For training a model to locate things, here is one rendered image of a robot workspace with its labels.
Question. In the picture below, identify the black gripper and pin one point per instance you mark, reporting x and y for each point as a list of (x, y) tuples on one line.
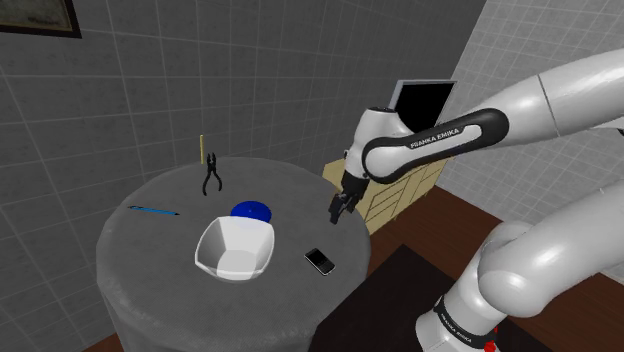
[(353, 187)]

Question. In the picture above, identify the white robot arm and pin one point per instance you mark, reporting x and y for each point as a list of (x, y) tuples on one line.
[(526, 263)]

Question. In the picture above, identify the black mobile phone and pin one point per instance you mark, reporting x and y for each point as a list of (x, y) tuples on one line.
[(320, 262)]

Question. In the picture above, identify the beige wooden dresser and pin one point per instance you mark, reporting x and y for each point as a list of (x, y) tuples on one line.
[(395, 195)]

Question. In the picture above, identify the blue round plate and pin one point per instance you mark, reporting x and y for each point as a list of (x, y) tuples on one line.
[(249, 210)]

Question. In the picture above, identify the dark robot stand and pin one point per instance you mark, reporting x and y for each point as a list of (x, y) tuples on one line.
[(390, 302)]

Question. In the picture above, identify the white angular bowl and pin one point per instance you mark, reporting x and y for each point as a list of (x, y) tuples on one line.
[(234, 248)]

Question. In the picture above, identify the black pliers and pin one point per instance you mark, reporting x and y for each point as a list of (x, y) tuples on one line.
[(211, 176)]

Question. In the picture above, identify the black screen monitor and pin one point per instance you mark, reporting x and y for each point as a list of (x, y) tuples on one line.
[(421, 105)]

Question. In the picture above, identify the yellow upright stick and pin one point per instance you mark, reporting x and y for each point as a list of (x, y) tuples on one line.
[(202, 149)]

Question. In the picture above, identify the blue pen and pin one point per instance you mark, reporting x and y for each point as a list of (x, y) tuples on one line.
[(153, 210)]

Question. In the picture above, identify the round grey table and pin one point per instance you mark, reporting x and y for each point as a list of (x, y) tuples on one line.
[(161, 292)]

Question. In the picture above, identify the dark framed wall picture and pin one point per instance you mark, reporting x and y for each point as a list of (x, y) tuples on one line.
[(36, 17)]

